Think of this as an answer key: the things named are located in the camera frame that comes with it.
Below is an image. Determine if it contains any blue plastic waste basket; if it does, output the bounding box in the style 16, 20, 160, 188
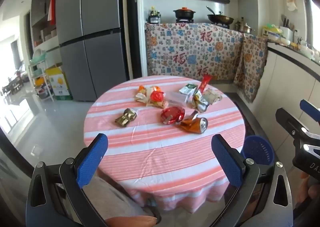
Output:
241, 135, 275, 168

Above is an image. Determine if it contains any gold wrapper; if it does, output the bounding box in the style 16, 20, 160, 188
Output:
115, 108, 138, 127

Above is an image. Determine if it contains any steel pot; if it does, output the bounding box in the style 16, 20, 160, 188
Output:
234, 17, 252, 34

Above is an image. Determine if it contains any gas stove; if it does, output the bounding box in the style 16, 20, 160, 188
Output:
175, 18, 230, 28

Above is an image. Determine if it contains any grey refrigerator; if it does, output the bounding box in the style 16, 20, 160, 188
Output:
55, 0, 129, 102

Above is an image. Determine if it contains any dark wok with lid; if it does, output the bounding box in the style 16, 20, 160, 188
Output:
206, 6, 235, 25

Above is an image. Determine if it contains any white knife holder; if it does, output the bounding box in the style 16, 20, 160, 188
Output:
280, 15, 294, 42

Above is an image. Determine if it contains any white storage rack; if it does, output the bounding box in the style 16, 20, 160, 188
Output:
28, 50, 55, 103

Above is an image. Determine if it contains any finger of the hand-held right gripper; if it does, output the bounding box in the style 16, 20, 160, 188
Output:
299, 99, 320, 128
275, 108, 320, 154

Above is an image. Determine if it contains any red round foil packaging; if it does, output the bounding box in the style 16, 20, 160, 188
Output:
150, 87, 165, 104

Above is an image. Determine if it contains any brown crushed can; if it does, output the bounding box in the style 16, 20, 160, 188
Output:
176, 110, 208, 134

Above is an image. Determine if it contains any beige paper bag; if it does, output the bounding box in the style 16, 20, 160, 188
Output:
202, 88, 222, 105

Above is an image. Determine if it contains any yellow and white cardboard box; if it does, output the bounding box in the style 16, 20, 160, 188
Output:
46, 67, 74, 101

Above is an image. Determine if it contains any red hanging item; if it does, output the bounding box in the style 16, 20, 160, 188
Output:
48, 0, 56, 25

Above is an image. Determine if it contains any clear plastic container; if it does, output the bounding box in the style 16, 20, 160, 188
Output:
165, 91, 190, 106

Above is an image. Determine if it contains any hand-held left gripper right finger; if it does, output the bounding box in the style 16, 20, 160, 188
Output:
211, 134, 294, 227

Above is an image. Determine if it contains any red crushed can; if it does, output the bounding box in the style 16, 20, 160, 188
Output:
161, 107, 185, 125

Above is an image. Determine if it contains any grey shelving cabinet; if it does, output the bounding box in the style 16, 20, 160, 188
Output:
30, 0, 60, 50

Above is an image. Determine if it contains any yellow green dish container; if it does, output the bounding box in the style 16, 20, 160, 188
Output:
262, 24, 283, 41

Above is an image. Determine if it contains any person's right hand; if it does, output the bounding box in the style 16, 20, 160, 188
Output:
296, 171, 320, 205

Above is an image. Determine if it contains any white kitchen cabinet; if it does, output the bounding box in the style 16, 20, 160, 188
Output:
260, 42, 320, 143

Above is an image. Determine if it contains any dark wooden dining furniture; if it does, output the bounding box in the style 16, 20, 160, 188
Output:
1, 77, 25, 96

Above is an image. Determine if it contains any large printed cloth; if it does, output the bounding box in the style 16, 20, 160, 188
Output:
145, 22, 244, 84

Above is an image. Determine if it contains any red snack packet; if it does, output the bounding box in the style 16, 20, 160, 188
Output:
199, 74, 212, 93

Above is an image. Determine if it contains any black pot with orange lid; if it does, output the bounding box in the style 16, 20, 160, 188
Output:
173, 7, 197, 19

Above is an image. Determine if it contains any green and white milk carton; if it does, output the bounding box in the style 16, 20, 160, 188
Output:
179, 83, 198, 95

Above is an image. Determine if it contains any pink striped tablecloth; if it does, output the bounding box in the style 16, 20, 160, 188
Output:
84, 75, 247, 214

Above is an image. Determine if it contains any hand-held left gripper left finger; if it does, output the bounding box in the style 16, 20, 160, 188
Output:
26, 133, 109, 227

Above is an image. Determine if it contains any silver wrapper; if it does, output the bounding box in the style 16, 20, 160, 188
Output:
191, 92, 209, 113

